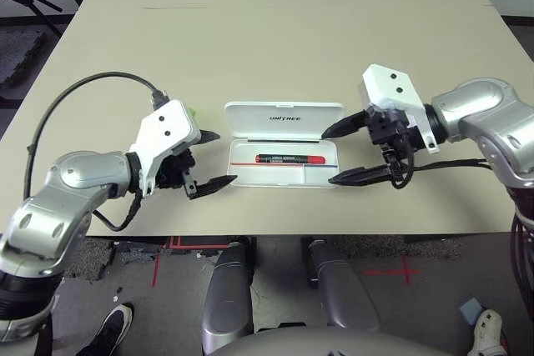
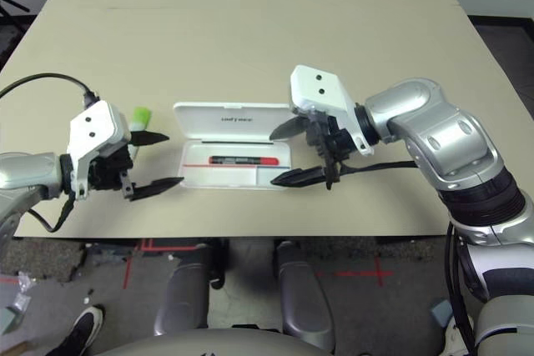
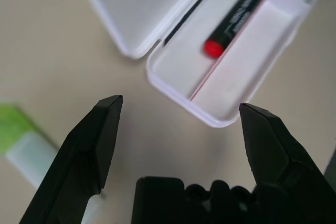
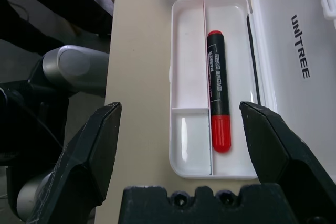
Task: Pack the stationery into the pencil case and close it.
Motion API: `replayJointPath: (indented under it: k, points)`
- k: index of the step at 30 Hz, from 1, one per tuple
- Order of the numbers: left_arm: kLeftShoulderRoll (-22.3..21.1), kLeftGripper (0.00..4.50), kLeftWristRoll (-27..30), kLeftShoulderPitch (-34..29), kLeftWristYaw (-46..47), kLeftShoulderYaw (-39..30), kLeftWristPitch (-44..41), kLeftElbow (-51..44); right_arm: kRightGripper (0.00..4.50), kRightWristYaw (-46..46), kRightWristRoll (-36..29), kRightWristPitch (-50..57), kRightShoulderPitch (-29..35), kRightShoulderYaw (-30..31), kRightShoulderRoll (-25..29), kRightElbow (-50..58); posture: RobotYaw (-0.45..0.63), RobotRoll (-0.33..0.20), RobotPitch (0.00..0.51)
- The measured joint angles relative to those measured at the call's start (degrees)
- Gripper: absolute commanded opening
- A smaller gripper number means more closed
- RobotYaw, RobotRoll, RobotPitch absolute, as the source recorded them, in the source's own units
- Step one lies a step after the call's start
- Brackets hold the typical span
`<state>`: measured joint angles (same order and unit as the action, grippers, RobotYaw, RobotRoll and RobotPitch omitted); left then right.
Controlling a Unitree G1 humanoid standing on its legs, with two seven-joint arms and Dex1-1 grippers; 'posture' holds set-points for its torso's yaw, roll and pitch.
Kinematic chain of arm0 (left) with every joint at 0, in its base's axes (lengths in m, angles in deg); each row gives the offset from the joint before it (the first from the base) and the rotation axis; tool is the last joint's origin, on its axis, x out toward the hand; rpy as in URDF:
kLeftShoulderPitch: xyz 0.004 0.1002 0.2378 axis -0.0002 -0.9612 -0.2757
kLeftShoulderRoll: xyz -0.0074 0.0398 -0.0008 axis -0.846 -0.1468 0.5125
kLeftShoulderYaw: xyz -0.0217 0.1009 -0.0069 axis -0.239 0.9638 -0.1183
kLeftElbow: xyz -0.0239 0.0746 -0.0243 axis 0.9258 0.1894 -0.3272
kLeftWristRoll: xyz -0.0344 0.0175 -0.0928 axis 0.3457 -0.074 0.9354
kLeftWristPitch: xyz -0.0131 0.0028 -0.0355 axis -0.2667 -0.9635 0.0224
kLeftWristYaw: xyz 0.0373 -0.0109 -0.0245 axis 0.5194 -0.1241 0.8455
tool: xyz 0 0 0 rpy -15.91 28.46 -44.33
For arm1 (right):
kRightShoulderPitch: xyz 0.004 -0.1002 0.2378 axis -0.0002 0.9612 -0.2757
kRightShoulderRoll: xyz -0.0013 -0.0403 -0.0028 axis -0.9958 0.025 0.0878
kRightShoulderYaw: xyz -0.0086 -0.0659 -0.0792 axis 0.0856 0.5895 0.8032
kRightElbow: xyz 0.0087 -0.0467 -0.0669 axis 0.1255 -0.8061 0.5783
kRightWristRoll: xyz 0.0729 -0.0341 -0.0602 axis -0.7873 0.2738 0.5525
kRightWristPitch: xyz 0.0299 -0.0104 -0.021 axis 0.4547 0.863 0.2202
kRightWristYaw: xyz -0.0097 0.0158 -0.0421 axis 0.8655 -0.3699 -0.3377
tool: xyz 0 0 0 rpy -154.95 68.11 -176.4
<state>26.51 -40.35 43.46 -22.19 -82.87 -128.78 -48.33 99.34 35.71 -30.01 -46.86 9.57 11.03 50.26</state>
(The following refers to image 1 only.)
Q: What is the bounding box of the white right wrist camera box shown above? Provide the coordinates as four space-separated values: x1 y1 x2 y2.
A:
360 63 441 153

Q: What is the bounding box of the dark foam floor piece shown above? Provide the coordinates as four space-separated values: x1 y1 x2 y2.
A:
62 238 116 280

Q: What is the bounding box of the black sneaker with white sole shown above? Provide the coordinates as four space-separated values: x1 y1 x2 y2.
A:
89 302 135 356

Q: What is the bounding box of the black cable bundle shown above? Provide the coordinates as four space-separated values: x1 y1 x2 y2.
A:
511 209 534 303

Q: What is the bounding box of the white plastic pencil case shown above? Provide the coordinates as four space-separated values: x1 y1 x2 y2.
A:
224 100 346 189

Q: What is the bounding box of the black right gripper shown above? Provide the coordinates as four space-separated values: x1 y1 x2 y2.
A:
320 108 418 186

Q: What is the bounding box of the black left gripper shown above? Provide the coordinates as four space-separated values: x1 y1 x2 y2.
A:
154 129 239 201

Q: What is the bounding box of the red and black marker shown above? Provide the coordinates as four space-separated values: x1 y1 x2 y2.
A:
254 153 327 165

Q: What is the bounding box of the grey robot leg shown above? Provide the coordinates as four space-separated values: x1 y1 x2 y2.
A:
201 237 256 353
306 238 381 332

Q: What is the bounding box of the dark grey foam floor mat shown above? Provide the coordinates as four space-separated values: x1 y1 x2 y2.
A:
0 26 47 90

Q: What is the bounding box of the grey left robot leg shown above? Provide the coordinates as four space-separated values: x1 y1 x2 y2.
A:
201 237 256 353

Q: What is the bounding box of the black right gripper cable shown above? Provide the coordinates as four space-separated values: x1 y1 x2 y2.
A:
390 143 497 190

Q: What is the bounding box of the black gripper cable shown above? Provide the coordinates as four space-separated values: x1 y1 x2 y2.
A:
92 191 144 233
390 143 497 190

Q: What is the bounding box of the blue foam block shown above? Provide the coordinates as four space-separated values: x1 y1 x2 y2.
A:
458 298 485 323

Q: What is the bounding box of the grey right robot leg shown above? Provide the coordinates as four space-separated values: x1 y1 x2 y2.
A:
306 238 381 332

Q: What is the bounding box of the black left camera cable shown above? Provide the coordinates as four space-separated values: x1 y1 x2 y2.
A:
23 72 170 203

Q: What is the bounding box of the grey robot torso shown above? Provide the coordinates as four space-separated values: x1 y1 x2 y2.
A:
208 324 464 356

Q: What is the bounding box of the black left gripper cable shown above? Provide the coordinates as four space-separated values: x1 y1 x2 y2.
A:
92 191 144 233

